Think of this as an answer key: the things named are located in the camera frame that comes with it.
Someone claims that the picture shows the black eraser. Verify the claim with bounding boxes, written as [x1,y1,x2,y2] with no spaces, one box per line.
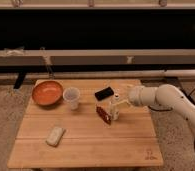
[95,87,114,101]

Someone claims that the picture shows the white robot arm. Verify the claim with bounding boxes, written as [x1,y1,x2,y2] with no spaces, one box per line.
[128,84,195,128]

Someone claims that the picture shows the small white bottle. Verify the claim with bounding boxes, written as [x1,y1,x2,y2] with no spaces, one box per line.
[109,94,120,121]

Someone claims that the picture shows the red brown snack bar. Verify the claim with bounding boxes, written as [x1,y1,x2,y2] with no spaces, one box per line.
[96,106,111,125]

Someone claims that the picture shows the wooden table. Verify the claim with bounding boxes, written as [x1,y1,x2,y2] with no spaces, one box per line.
[8,79,163,169]

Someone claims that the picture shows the orange bowl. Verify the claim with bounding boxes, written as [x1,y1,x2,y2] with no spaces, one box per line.
[32,81,63,106]

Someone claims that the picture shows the white rectangular sponge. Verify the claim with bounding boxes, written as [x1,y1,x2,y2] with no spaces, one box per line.
[46,127,65,147]

